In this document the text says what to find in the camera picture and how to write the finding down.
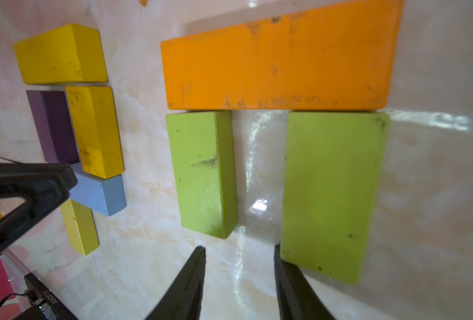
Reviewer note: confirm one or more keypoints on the yellow-green long block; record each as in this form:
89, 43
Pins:
80, 227

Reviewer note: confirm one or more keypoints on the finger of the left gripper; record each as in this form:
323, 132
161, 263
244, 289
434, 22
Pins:
29, 192

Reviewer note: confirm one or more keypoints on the short yellow block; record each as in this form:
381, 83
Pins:
93, 115

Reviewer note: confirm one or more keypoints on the orange block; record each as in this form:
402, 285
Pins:
333, 58

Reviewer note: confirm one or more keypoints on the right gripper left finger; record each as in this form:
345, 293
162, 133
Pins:
183, 299

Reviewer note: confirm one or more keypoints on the long yellow block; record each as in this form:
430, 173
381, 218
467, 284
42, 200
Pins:
68, 54

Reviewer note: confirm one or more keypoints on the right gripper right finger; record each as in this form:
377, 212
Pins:
296, 298

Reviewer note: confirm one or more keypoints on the purple block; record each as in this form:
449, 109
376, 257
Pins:
53, 124

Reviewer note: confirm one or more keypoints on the green block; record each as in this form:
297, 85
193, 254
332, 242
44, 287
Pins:
202, 151
331, 179

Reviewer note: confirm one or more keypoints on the light blue block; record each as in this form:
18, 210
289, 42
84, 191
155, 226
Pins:
105, 196

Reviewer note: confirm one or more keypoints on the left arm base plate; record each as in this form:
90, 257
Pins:
43, 303

